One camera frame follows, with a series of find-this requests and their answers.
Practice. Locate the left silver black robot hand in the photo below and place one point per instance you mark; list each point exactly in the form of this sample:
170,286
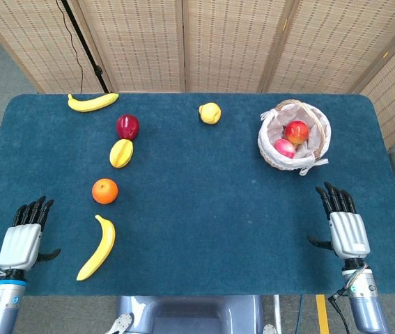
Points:
19,243

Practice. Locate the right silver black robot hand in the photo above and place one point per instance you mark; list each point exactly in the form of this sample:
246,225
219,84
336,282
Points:
350,234

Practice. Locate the orange fruit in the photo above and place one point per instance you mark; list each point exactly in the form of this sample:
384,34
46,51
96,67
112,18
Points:
104,191

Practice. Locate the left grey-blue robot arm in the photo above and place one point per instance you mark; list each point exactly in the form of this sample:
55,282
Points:
3,302

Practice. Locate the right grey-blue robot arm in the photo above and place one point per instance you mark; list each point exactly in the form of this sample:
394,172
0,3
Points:
366,302

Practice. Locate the wicker basket with cloth liner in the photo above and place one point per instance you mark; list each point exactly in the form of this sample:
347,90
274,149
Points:
319,139

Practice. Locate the yellow plastic banana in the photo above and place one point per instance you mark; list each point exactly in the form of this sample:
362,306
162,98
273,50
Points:
91,103
101,248

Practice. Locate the yellow floor tape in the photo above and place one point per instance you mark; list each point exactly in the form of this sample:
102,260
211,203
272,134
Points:
322,315

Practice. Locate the pink peach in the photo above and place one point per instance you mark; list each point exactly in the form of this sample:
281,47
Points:
285,149

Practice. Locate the red yellow apple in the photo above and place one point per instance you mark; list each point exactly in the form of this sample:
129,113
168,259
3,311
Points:
296,132

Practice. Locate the yellow starfruit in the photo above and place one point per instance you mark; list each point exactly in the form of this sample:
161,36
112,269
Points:
121,153

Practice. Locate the blue table cloth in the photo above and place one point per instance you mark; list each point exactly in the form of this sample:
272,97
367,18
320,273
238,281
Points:
197,208

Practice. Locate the dark red apple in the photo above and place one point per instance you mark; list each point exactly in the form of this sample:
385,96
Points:
127,127

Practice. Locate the grey-blue robot torso base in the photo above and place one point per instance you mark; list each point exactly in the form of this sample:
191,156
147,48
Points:
190,315

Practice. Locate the yellow pear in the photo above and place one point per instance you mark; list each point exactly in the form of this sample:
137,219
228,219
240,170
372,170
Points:
210,113

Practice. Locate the black stand pole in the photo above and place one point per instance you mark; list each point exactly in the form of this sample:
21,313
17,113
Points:
85,45

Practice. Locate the woven bamboo folding screen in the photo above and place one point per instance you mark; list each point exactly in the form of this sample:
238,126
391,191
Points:
225,45

